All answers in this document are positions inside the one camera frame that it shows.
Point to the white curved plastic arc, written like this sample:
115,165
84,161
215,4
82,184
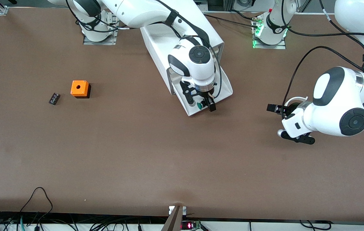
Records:
300,98

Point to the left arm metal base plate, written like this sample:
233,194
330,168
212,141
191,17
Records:
275,47

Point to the camera mount post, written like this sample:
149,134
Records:
174,221

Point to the orange box with hole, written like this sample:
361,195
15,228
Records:
79,87

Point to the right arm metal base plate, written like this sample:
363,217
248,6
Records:
100,42

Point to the device with red display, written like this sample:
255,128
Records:
188,225

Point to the small black contact block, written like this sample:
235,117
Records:
54,98

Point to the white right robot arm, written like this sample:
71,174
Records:
143,12

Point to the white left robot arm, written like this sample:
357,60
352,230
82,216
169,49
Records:
339,96

